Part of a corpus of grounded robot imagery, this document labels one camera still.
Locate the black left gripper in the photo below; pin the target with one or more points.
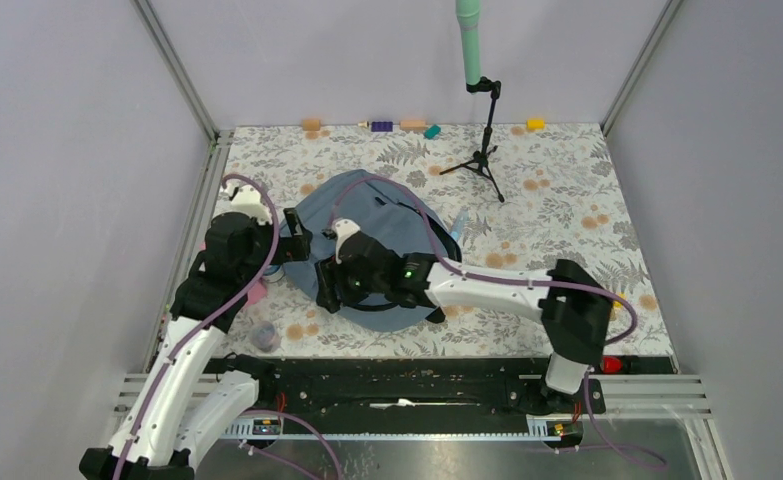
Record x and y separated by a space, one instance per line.
295 247

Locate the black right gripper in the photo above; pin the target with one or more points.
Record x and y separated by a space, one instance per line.
329 275

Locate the blue grey backpack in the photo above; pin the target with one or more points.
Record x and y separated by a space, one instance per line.
385 212

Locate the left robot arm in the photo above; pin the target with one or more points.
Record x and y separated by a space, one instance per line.
160 437

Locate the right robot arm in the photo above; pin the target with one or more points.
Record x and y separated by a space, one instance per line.
573 309

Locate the blue round cleaning gel jar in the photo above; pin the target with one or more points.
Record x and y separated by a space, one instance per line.
274 274

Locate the pink transparent pencil case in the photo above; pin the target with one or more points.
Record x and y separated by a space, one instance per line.
256 293

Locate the small clear purple jar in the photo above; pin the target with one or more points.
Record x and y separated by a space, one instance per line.
264 337

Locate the small tan wooden block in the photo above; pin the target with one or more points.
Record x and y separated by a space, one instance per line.
311 124

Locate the purple toy brick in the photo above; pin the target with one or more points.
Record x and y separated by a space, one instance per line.
382 126

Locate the long tan wooden block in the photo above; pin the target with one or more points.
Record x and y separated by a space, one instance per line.
413 125

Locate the light blue glue tube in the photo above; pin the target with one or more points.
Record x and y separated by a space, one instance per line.
459 224

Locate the teal toy block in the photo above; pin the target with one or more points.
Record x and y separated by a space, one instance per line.
432 131

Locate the black mini tripod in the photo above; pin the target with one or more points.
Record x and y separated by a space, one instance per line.
479 164

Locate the yellow toy block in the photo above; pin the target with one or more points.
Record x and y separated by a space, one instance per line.
535 124

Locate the small yellow cube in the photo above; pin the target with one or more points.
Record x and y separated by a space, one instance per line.
618 303

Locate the red black small toy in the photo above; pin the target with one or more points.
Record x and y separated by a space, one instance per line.
611 365

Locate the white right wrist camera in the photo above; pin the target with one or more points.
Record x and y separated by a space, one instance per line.
340 231

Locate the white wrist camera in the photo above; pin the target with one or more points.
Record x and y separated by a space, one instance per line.
248 200
340 231

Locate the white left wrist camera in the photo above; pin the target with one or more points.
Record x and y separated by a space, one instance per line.
248 200

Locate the aluminium frame rail left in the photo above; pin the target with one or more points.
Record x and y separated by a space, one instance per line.
206 163

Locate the aluminium frame rail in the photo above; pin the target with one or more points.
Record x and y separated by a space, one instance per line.
639 65
206 163

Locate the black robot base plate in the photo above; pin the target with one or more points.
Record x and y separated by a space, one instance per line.
410 395

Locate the white slotted cable duct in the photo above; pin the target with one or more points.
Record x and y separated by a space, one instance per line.
271 429

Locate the mint green microphone handle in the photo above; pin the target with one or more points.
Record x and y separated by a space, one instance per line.
468 16

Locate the aluminium frame rail right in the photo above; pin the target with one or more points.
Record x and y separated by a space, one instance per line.
639 65

